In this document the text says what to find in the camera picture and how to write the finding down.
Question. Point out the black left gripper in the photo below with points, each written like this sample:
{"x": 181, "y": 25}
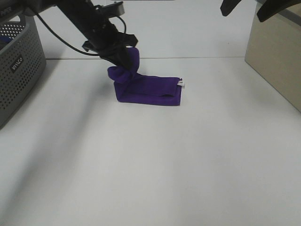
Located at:
{"x": 114, "y": 48}

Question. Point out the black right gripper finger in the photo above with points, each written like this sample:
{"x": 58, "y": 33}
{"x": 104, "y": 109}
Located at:
{"x": 227, "y": 6}
{"x": 272, "y": 7}

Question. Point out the purple towel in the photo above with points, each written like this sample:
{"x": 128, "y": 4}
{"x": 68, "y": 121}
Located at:
{"x": 132, "y": 87}

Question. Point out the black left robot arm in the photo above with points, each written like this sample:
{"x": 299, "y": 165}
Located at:
{"x": 93, "y": 21}

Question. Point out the beige plastic bin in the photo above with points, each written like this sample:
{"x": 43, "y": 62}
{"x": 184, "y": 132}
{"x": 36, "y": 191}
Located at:
{"x": 274, "y": 52}

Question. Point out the grey perforated laundry basket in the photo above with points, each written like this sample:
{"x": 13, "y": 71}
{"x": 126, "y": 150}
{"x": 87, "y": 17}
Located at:
{"x": 22, "y": 62}

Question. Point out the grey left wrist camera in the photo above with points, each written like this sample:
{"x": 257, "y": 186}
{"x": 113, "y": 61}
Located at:
{"x": 113, "y": 10}

